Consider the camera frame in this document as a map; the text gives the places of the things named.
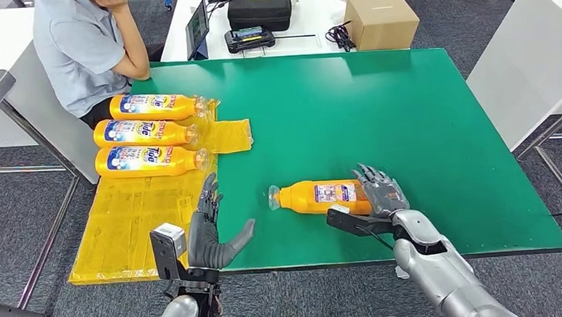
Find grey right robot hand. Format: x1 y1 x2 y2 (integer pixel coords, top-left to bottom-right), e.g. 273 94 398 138
351 160 411 221

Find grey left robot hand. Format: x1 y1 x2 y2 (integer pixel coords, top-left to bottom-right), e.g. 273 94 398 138
183 170 259 272

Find orange detergent bottle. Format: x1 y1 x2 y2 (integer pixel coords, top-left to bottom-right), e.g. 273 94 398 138
94 141 212 181
109 89 210 125
91 114 201 152
267 177 376 221

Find person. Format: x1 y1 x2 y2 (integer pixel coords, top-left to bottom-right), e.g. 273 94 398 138
31 0 170 133

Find black tablet with stand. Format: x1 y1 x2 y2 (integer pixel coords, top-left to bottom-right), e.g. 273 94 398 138
183 0 212 62

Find black handheld controller with screen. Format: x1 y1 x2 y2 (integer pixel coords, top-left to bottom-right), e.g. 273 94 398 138
223 25 278 54

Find black zip carrying case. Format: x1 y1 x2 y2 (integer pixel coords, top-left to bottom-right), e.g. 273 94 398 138
226 0 294 35

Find brown cardboard box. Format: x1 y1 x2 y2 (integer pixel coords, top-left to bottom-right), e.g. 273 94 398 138
342 0 423 54

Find white desk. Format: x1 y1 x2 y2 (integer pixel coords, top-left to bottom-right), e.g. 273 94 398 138
157 0 387 64

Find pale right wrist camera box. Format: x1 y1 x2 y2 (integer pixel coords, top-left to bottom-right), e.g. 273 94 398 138
325 202 395 240

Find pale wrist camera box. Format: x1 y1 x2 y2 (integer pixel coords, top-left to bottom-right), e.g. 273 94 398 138
325 202 395 240
149 222 189 282

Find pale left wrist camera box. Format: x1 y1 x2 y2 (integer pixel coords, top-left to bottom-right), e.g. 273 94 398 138
149 222 189 282

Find black coiled cable bundle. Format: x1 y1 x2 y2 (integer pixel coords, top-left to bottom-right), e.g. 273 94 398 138
324 20 358 54

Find metal table frame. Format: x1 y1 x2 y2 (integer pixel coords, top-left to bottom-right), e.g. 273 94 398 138
513 98 562 223

